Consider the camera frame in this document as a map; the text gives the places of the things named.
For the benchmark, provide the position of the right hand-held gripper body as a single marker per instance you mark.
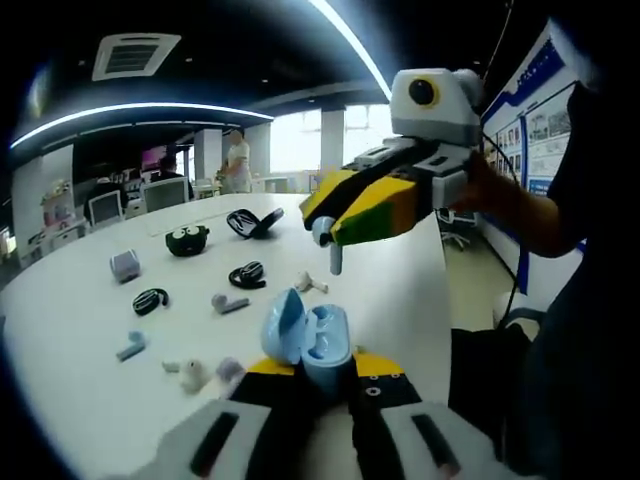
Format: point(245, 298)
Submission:
point(450, 110)

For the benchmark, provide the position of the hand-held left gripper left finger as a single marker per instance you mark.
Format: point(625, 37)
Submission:
point(255, 400)

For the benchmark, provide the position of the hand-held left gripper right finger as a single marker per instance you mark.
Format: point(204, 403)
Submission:
point(385, 405)

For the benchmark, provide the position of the purple earbud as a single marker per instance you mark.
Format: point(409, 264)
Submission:
point(230, 372)
point(222, 303)

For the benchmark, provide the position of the blue earbud case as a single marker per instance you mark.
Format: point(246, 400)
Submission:
point(325, 370)

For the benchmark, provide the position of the plain black earbud case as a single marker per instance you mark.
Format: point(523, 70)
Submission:
point(245, 222)

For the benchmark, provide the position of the black ear-hook earbud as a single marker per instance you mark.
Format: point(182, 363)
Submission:
point(149, 302)
point(247, 276)

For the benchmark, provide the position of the black cartoon-eyed earbud case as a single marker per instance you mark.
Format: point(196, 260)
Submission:
point(186, 242)

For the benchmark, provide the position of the purple earbud case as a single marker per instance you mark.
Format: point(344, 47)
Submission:
point(125, 266)

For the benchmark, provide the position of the person's right hand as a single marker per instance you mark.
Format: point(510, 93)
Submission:
point(487, 192)

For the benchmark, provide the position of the ceiling light strip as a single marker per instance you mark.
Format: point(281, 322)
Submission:
point(150, 106)
point(352, 40)

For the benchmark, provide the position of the pink screen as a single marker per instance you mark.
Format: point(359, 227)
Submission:
point(159, 157)

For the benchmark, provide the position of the white table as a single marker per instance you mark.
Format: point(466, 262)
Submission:
point(75, 310)

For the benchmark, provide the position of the person's dark clothing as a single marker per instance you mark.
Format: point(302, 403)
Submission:
point(590, 350)

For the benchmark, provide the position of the ceiling air conditioner vent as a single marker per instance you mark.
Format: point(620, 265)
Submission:
point(136, 57)

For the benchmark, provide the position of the display shelf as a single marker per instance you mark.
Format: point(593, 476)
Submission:
point(59, 205)

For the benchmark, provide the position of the blue white wall display board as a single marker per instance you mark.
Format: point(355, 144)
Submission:
point(545, 145)

